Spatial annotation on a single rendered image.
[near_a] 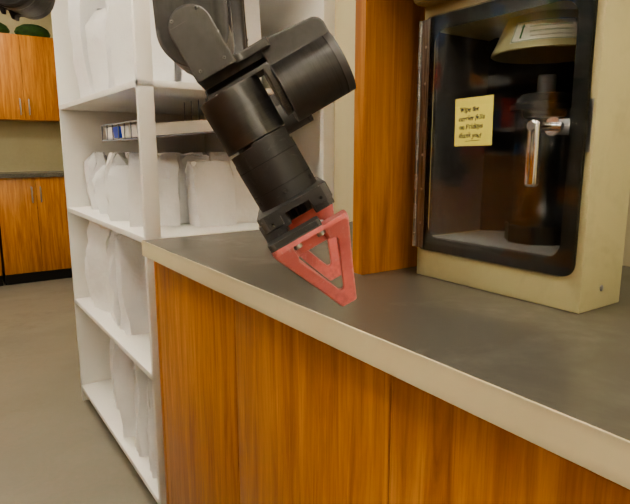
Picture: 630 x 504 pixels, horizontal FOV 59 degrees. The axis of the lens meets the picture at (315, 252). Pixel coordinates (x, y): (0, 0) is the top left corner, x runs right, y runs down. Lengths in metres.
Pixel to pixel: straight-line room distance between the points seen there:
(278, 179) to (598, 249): 0.54
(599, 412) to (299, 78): 0.39
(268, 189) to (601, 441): 0.35
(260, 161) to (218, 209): 1.40
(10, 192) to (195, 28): 5.03
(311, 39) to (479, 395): 0.38
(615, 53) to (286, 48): 0.52
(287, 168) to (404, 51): 0.64
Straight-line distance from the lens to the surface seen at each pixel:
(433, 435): 0.71
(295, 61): 0.48
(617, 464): 0.54
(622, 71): 0.90
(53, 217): 5.52
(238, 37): 0.99
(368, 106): 1.02
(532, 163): 0.81
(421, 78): 1.03
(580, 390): 0.61
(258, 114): 0.48
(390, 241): 1.07
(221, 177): 1.86
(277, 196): 0.47
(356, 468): 0.86
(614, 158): 0.89
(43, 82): 5.74
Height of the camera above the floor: 1.17
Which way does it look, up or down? 10 degrees down
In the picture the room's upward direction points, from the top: straight up
